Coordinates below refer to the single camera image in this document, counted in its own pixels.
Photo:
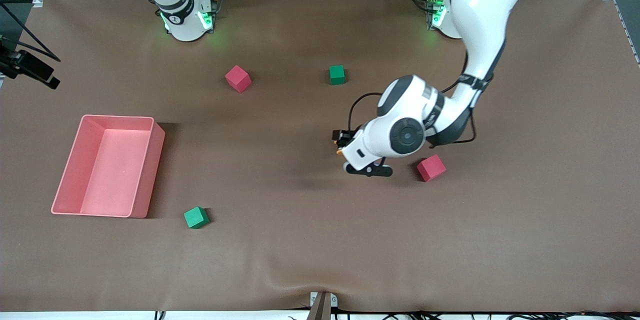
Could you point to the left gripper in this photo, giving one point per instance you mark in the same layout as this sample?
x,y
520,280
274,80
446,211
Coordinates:
x,y
346,136

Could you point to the orange capped black button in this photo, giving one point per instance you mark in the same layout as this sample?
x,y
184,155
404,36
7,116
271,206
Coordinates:
x,y
339,151

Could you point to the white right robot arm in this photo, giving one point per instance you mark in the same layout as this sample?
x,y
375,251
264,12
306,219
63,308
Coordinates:
x,y
182,15

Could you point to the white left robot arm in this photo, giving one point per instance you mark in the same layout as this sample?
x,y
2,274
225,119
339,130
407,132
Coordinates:
x,y
480,10

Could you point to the green foam cube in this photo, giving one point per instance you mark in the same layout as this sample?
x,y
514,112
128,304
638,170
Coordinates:
x,y
337,75
196,217

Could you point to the pink foam cube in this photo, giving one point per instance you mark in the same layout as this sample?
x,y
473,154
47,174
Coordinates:
x,y
237,78
431,168

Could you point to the brown table mat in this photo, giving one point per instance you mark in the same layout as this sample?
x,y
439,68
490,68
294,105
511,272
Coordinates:
x,y
320,250

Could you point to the pink plastic bin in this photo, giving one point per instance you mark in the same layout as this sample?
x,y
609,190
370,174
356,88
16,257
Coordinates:
x,y
115,167

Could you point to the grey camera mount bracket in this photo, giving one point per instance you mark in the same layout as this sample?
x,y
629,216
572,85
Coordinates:
x,y
323,305

